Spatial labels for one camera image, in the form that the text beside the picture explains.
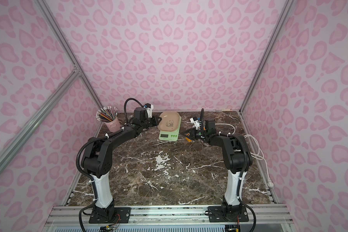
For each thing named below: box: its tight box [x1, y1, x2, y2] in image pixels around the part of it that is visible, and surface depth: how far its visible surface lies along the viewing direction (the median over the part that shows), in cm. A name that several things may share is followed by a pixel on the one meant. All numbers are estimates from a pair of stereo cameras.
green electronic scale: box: [158, 116, 182, 142], surface depth 95 cm
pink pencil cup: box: [104, 116, 122, 133], surface depth 105 cm
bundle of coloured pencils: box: [95, 105, 119, 123], surface depth 105 cm
